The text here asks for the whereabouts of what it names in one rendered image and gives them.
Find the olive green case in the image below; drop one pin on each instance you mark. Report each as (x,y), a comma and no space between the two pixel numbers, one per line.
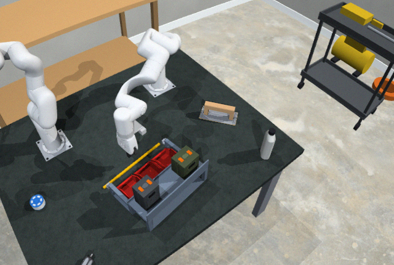
(184,162)

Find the grey sanding float with tan wooden handle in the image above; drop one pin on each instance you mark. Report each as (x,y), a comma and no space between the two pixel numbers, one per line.
(219,113)

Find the white bottle with black cap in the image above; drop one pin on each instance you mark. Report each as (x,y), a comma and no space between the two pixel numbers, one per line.
(267,144)

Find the red open bin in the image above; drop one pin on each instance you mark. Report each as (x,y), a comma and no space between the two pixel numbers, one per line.
(151,169)
(163,159)
(126,186)

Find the dark grey case with orange latches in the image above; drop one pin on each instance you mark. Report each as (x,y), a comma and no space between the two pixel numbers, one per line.
(146,192)

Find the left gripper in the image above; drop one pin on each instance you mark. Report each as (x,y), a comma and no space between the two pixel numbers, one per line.
(129,145)

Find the grey metal rack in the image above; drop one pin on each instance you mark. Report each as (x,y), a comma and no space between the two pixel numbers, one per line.
(172,188)

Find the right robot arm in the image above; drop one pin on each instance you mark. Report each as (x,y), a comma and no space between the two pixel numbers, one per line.
(42,109)

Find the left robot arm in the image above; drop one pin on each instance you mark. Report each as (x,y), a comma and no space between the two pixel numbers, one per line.
(155,47)

